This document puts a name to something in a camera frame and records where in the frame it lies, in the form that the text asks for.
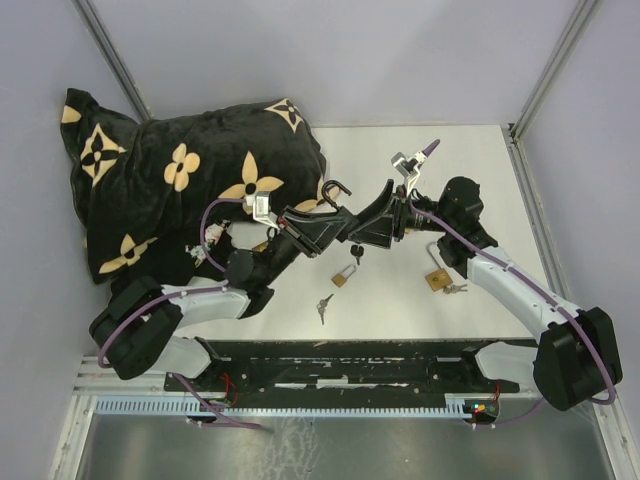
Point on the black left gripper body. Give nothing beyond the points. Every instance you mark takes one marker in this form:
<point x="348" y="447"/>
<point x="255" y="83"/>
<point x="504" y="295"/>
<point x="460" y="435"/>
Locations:
<point x="294" y="240"/>

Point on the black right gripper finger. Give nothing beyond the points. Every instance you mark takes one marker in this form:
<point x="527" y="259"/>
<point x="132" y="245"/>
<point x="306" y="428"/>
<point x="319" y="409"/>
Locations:
<point x="379" y="205"/>
<point x="374" y="230"/>

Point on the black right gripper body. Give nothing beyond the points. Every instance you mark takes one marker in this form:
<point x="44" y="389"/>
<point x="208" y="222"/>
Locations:
<point x="399" y="215"/>

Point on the black padlock keys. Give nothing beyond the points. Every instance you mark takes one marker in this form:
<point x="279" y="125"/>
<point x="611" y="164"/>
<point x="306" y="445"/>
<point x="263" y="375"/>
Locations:
<point x="357" y="251"/>

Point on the black padlock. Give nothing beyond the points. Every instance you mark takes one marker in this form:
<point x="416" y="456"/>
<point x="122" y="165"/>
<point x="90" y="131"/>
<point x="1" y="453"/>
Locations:
<point x="330" y="192"/>

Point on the large brass padlock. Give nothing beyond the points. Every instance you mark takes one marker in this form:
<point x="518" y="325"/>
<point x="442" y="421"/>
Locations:
<point x="260" y="246"/>

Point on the small brass padlock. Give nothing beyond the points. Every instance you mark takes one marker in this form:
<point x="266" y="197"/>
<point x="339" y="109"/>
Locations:
<point x="341" y="278"/>

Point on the small padlock keys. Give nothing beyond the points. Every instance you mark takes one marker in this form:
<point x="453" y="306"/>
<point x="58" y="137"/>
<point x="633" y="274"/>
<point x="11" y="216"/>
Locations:
<point x="321" y="307"/>

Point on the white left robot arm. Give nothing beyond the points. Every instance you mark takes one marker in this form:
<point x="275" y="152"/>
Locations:
<point x="136" y="333"/>

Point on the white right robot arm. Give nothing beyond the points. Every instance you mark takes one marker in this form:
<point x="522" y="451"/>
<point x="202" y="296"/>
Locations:
<point x="575" y="358"/>

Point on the brass padlock long shackle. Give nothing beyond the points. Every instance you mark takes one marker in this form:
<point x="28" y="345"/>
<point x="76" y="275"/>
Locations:
<point x="439" y="279"/>

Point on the long shackle padlock keys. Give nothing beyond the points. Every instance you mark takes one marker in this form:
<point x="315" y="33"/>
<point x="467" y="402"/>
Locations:
<point x="453" y="289"/>

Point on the black floral garment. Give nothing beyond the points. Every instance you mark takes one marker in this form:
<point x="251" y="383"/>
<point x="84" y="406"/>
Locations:
<point x="178" y="257"/>

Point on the black floral plush pillow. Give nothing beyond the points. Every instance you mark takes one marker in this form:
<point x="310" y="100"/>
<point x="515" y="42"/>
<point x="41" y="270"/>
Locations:
<point x="133" y="183"/>

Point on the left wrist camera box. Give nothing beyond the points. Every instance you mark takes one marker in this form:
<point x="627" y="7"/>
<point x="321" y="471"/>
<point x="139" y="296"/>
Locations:
<point x="258" y="206"/>

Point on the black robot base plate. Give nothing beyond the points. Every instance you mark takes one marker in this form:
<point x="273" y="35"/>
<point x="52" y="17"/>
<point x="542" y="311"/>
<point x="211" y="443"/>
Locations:
<point x="247" y="371"/>

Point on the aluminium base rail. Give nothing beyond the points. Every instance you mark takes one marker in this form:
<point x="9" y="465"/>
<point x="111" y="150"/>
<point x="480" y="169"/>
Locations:
<point x="92" y="379"/>

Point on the right aluminium frame post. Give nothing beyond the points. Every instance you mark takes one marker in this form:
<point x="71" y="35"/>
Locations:
<point x="575" y="28"/>

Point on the aluminium frame post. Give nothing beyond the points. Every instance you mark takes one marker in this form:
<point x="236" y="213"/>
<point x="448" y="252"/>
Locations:
<point x="89" y="14"/>
<point x="575" y="28"/>

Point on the left aluminium frame post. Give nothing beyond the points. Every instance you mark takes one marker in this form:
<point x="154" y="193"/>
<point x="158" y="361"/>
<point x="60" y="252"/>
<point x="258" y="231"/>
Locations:
<point x="89" y="14"/>

